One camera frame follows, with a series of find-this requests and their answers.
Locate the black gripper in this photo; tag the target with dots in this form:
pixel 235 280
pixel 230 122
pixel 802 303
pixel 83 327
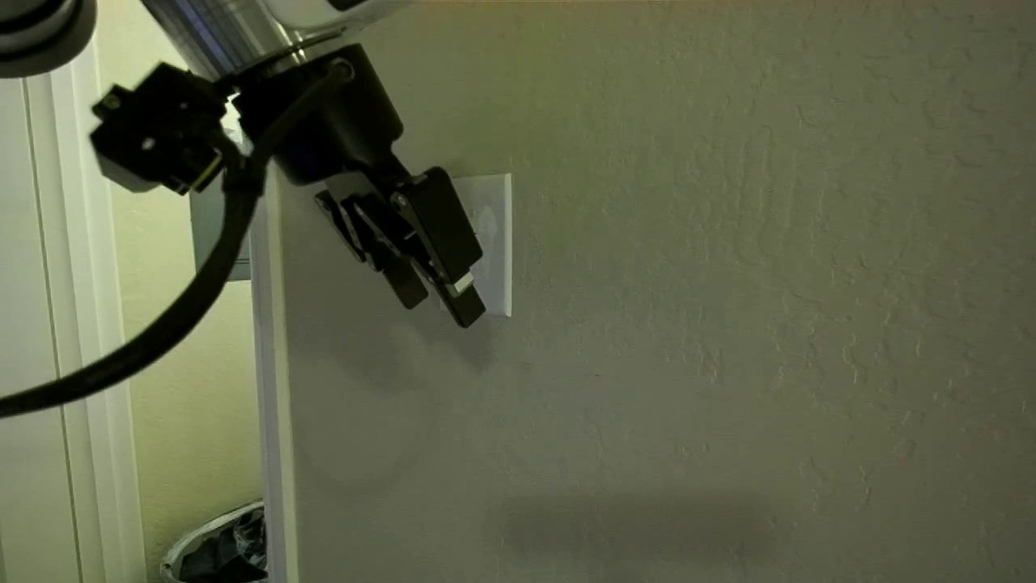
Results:
pixel 328 116

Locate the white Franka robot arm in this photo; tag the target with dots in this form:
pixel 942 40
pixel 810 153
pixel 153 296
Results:
pixel 230 29

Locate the black trash bin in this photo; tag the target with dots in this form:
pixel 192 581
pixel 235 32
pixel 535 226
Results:
pixel 222 553

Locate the white light switch plate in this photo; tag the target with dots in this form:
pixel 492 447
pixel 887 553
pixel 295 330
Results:
pixel 496 248

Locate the grey wall bracket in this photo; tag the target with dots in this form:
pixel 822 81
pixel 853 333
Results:
pixel 207 230

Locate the white wall corner trim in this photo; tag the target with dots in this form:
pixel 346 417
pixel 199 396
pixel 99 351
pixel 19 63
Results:
pixel 276 433

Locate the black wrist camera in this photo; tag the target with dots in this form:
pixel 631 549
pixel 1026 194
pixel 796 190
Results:
pixel 162 130

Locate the white door frame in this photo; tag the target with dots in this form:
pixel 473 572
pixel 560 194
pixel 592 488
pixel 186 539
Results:
pixel 100 464

